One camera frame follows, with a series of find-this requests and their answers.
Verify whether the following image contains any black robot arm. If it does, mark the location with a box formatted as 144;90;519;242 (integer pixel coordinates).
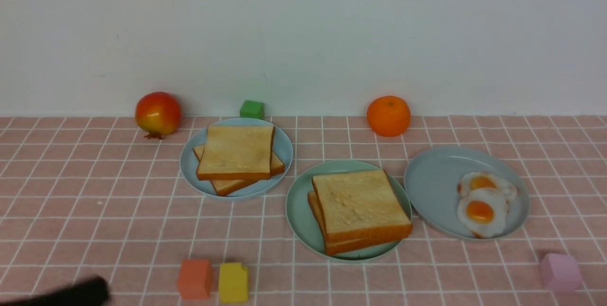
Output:
1;276;112;306

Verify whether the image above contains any blue plate with bread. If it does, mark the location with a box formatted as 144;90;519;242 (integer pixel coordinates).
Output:
180;118;294;201

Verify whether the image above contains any green cube block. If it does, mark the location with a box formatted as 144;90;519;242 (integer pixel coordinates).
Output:
240;100;265;120

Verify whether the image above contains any green centre plate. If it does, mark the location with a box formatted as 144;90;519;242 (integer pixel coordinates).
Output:
285;160;412;263

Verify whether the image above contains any orange fruit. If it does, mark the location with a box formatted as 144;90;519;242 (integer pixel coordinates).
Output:
366;95;411;137

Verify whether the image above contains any blue plate with eggs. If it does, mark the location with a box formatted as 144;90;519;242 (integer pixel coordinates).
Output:
404;146;531;241

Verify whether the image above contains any red yellow pomegranate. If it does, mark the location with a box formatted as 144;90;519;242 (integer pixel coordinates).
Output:
135;92;182;140

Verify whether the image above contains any yellow block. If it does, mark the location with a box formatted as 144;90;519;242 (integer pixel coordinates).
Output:
218;262;249;304

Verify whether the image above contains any fried egg right rear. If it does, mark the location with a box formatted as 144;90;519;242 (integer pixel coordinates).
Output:
457;171;518;203

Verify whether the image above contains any fried egg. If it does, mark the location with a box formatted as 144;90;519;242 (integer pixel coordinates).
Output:
457;171;518;203
457;188;508;239

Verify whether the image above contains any orange block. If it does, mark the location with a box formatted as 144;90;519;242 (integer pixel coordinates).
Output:
176;259;214;300

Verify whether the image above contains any fried egg front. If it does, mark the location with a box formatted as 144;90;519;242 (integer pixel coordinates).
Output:
457;188;508;239

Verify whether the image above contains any pink checkered tablecloth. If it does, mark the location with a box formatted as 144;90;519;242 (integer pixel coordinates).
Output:
0;115;606;306

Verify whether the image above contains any pink block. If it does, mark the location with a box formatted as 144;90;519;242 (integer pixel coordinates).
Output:
538;253;583;293

